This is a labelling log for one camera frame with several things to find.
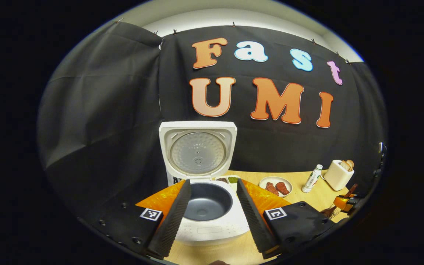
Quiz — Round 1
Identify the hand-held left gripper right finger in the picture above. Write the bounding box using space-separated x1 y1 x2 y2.
236 179 336 259

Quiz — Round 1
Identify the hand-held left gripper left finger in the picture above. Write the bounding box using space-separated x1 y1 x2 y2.
79 179 192 259

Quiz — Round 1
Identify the brown wooden spoon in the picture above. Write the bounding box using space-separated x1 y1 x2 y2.
321 183 358 218

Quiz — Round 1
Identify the white rice cooker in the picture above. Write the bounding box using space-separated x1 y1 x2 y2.
159 121 250 246

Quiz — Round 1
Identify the white toaster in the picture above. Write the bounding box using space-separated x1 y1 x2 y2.
324 160 355 191

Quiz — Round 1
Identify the white drink bottle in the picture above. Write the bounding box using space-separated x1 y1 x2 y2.
302 164 323 193

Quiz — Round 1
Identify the white divided condiment dish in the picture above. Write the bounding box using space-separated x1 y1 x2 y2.
215 175 241 192

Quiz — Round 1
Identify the white round plate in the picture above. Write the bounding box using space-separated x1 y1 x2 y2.
259 176 293 198

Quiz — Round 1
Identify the black backdrop cloth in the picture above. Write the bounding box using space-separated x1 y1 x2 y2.
37 21 387 221

